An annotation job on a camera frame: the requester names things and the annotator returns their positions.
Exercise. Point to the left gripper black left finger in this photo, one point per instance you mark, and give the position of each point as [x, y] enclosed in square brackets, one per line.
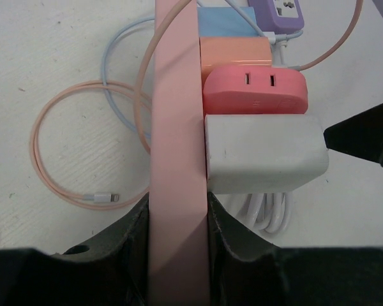
[109, 268]

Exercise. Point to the coral plug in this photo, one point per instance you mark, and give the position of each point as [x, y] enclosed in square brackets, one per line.
[250, 90]

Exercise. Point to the pale blue usb charger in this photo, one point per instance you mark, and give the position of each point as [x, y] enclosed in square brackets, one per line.
[223, 22]

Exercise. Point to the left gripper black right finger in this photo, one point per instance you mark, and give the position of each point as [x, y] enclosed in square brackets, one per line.
[245, 269]

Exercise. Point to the purple power strip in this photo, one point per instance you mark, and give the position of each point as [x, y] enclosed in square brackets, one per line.
[278, 16]

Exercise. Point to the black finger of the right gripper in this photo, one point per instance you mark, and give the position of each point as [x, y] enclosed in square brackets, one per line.
[360, 136]

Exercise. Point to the orange usb charger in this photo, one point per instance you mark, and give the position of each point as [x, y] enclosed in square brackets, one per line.
[218, 51]

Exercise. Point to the white charger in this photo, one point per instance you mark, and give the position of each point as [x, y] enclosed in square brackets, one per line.
[248, 154]

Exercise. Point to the pink power strip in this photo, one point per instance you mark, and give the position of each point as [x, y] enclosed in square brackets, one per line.
[178, 248]

